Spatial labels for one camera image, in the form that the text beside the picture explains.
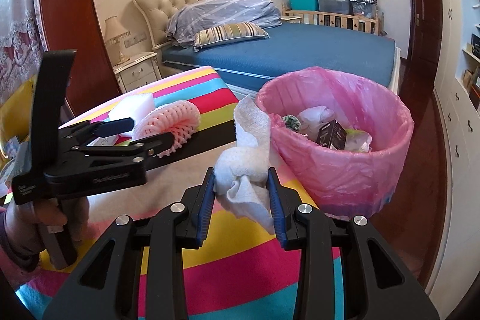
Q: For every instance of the red-brown wooden pillar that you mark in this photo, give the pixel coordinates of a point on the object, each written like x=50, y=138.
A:
x=73, y=24

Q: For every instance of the black DORMI carton box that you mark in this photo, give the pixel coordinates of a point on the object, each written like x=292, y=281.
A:
x=332, y=136

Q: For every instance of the green snack wrapper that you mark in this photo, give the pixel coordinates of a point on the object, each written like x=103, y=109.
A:
x=358, y=141

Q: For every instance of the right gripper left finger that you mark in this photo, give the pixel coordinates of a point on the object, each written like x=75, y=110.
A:
x=138, y=263

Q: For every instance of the pink-lined trash bin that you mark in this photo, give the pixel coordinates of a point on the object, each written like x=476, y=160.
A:
x=341, y=182

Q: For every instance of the striped colourful tablecloth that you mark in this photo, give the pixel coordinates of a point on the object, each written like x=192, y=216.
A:
x=61, y=165

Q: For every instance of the blue bed mattress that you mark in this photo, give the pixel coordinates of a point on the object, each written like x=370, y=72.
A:
x=292, y=47

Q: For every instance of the white wardrobe shelving unit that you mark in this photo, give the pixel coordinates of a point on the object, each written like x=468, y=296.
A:
x=457, y=264

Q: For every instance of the table lamp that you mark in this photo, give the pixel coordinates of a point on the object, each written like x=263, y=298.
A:
x=115, y=33

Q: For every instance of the wooden crib rail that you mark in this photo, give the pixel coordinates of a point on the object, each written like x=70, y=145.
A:
x=358, y=23

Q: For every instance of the pink foam fruit net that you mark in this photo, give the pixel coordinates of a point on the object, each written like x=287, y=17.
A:
x=181, y=118

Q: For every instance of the white paper towel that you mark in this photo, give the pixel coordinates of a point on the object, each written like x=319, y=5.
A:
x=241, y=172

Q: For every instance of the white foam block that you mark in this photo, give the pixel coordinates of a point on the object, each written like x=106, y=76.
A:
x=135, y=107

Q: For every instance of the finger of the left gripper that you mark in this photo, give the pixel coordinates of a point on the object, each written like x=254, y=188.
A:
x=137, y=151
x=86, y=131

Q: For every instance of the yellow armchair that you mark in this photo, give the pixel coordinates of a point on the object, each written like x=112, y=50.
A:
x=16, y=114

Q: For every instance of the grey clear storage bin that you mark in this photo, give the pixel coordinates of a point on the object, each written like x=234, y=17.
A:
x=335, y=6

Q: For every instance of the white pink small box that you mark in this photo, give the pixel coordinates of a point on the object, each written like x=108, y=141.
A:
x=109, y=141

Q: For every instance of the dark wooden door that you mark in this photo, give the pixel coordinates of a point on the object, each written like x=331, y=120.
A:
x=425, y=37

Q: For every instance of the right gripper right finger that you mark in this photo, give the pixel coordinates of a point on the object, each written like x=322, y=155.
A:
x=347, y=270

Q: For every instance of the teal storage bin lower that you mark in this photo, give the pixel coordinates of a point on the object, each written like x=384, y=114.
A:
x=309, y=5

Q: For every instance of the left hand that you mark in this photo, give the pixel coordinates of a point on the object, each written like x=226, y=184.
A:
x=20, y=236

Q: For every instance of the grey striped duvet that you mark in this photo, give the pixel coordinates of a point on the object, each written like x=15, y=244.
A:
x=205, y=14

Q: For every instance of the pink floral curtain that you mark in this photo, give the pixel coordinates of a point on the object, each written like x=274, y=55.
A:
x=22, y=43

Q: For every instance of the striped yellow pillow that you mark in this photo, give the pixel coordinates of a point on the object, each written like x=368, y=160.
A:
x=228, y=34

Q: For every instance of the white plastic bag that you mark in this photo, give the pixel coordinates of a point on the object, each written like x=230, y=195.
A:
x=312, y=119

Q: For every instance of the cream nightstand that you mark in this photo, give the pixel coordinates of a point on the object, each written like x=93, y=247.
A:
x=142, y=69

